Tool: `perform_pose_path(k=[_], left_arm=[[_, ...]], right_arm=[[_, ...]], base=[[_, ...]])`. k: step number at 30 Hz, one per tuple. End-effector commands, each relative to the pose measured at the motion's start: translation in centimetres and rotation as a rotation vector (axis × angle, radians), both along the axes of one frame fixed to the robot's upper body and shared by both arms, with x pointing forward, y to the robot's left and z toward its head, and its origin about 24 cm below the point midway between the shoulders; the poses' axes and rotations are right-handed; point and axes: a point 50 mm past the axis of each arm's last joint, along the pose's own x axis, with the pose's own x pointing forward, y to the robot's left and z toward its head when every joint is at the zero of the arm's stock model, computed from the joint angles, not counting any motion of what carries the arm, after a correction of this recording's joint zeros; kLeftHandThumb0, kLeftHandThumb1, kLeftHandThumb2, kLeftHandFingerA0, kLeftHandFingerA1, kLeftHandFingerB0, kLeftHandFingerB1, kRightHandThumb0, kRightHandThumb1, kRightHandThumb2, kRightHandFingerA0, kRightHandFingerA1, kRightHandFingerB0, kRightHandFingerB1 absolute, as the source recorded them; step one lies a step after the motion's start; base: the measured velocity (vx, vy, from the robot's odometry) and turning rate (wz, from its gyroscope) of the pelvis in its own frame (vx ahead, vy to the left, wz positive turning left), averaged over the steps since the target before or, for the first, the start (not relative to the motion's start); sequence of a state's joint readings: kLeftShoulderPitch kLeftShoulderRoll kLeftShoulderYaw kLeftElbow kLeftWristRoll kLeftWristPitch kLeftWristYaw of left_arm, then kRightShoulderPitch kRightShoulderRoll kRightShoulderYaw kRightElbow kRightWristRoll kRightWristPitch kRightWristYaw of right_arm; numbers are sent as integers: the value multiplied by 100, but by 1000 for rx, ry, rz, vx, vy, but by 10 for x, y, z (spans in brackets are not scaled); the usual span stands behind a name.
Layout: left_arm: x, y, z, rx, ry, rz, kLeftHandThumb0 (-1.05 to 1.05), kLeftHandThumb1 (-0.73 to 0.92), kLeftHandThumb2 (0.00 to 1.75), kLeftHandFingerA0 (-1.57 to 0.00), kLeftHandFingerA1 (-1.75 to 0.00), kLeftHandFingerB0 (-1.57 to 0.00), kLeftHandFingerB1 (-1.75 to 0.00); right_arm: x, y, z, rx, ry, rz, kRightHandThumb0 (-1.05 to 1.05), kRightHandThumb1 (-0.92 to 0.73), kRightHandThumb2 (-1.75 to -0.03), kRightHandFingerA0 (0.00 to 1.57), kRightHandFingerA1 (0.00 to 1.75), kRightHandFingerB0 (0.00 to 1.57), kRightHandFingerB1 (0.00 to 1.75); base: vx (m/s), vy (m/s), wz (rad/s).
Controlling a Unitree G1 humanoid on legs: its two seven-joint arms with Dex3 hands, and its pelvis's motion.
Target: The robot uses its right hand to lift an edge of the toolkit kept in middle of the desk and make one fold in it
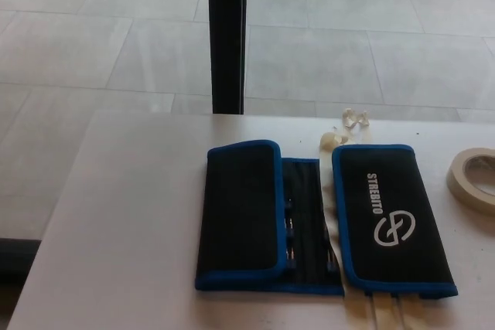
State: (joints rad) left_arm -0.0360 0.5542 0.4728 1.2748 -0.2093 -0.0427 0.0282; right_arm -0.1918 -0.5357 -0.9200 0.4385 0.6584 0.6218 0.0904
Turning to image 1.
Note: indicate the black blue-trimmed roll-up toolkit pouch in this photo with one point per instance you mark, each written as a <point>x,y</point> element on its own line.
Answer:
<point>394,198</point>

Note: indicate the wide beige masking tape strip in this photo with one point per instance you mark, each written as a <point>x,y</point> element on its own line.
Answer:
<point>326,175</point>

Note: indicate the blue screwdriver bit rack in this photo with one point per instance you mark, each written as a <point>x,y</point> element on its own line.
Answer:
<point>289,229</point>

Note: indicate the crumpled-end beige masking tape strip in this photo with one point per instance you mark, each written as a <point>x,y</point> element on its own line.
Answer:
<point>354,119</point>

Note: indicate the beige masking tape roll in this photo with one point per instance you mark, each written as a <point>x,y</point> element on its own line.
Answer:
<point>458,179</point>

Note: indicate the black vertical post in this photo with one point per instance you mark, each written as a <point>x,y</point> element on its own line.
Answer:
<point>227,36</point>

